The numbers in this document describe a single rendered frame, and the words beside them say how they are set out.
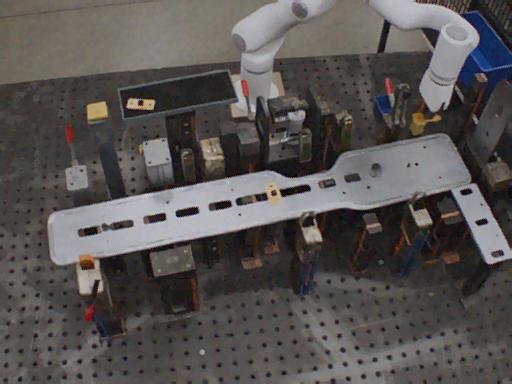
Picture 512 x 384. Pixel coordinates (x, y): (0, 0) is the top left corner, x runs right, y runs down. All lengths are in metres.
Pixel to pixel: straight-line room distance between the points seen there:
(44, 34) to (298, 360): 2.83
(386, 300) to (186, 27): 2.42
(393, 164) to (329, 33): 2.03
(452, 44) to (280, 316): 1.03
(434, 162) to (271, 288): 0.70
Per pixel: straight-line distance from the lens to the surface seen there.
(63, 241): 1.90
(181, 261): 1.78
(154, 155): 1.89
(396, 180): 2.03
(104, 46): 3.92
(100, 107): 1.98
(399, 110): 2.06
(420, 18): 1.71
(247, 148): 1.97
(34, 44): 4.07
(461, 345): 2.16
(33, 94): 2.74
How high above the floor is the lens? 2.60
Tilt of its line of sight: 54 degrees down
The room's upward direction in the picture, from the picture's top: 1 degrees clockwise
